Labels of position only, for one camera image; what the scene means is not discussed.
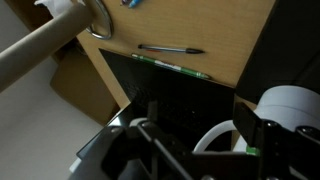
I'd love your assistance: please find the paper towel holder with tube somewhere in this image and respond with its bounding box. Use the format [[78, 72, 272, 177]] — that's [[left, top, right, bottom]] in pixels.
[[0, 0, 114, 94]]

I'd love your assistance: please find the black mat beside pens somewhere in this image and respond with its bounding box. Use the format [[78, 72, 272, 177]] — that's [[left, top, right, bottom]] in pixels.
[[99, 48, 236, 154]]

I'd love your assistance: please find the black mat beside tumbler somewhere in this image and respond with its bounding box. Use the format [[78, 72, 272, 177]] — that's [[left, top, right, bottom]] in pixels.
[[234, 0, 320, 104]]

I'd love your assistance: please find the black ballpoint pen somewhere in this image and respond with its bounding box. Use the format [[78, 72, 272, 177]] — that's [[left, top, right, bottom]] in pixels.
[[137, 43, 206, 55]]

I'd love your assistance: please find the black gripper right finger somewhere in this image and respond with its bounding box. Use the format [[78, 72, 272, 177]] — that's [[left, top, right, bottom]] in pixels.
[[233, 101, 264, 149]]

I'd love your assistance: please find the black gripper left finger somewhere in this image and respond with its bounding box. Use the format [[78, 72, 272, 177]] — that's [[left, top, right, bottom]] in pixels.
[[146, 99, 159, 126]]

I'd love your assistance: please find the beige cushioned bench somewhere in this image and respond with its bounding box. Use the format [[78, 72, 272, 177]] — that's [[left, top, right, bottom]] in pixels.
[[49, 46, 121, 127]]

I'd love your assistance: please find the white mug with green logo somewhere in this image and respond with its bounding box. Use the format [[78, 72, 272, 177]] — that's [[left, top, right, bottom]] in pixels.
[[193, 85, 320, 156]]

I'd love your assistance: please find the blue pen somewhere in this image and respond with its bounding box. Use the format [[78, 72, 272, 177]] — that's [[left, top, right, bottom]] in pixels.
[[128, 0, 145, 9]]

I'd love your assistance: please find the green pen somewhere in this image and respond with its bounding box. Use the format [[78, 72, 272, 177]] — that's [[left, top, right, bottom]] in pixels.
[[130, 52, 212, 80]]

